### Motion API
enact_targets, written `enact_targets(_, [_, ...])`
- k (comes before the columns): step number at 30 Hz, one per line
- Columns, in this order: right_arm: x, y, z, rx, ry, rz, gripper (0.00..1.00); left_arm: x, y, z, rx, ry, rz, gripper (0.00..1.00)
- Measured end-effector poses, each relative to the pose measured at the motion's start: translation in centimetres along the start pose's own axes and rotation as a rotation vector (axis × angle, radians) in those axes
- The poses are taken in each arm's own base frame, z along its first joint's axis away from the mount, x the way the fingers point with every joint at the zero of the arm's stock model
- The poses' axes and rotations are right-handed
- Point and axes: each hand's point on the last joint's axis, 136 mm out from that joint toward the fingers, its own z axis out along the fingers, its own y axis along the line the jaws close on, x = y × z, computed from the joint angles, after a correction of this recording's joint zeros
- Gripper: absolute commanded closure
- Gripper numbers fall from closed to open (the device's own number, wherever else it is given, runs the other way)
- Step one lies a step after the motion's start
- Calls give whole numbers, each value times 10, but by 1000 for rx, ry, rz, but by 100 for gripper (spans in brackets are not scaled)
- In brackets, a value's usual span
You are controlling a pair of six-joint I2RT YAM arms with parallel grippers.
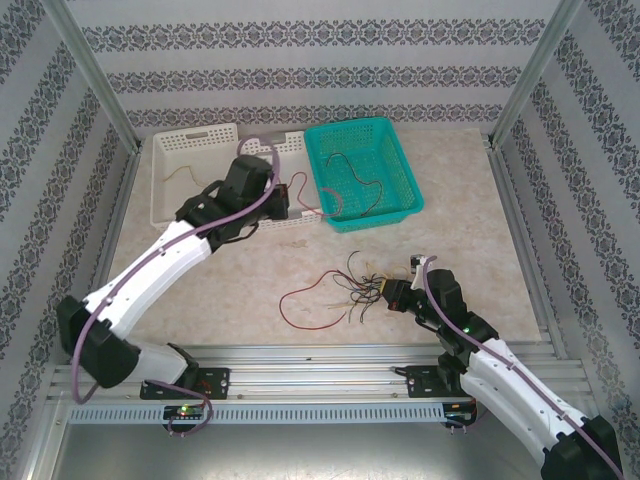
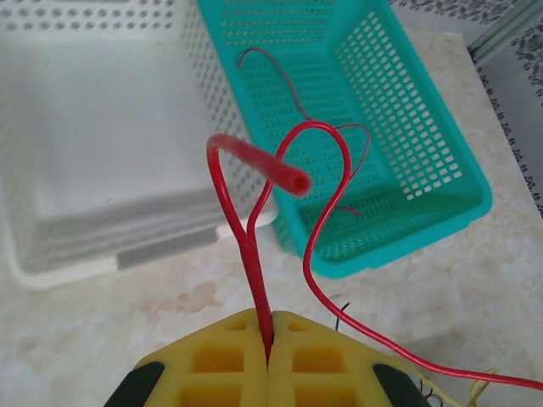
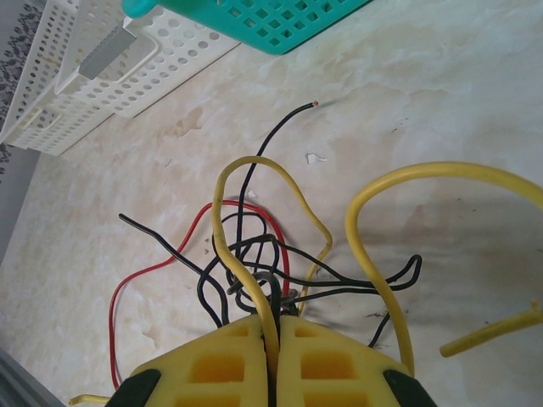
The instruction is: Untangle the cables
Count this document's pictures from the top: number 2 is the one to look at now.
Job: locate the aluminium frame post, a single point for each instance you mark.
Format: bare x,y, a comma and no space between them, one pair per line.
505,29

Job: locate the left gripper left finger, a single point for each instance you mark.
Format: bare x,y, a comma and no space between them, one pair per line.
220,373

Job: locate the teal plastic basket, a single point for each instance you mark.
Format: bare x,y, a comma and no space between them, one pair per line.
424,169

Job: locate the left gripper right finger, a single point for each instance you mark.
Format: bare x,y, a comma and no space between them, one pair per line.
322,373

